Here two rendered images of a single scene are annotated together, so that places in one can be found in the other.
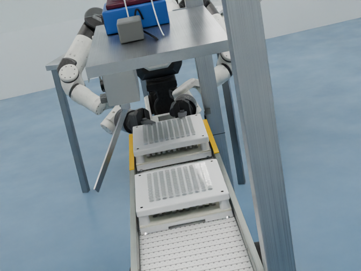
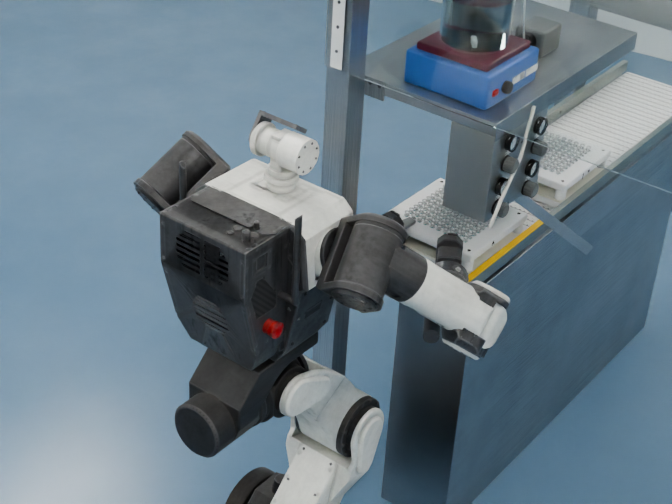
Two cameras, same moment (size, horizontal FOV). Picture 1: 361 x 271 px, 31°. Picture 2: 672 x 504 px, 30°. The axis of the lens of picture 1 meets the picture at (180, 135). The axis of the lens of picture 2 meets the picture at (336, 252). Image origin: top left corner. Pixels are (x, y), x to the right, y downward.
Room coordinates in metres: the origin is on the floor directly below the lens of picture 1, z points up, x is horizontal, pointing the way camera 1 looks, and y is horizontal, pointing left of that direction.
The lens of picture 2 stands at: (4.17, 1.28, 2.38)
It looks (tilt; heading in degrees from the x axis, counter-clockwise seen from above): 33 degrees down; 217
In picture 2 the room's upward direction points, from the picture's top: 3 degrees clockwise
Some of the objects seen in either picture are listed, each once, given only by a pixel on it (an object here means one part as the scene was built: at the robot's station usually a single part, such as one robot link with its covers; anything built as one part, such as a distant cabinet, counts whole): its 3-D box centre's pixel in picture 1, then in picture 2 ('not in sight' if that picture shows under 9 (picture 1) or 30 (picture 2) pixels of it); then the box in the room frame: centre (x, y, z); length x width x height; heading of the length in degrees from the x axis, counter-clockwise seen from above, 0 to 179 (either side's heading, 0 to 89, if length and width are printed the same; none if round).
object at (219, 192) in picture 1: (179, 186); (545, 154); (1.62, 0.03, 0.89); 0.25 x 0.24 x 0.02; 91
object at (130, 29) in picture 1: (130, 28); not in sight; (1.86, 0.08, 1.30); 0.10 x 0.07 x 0.06; 1
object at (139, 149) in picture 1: (168, 134); (454, 218); (2.04, 0.04, 0.90); 0.25 x 0.24 x 0.02; 91
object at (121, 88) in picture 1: (118, 66); (496, 153); (2.11, 0.16, 1.14); 0.22 x 0.11 x 0.20; 1
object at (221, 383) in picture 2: (163, 91); (244, 384); (2.76, 0.04, 0.85); 0.28 x 0.13 x 0.18; 1
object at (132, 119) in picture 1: (135, 122); (449, 272); (2.23, 0.15, 0.90); 0.12 x 0.10 x 0.13; 33
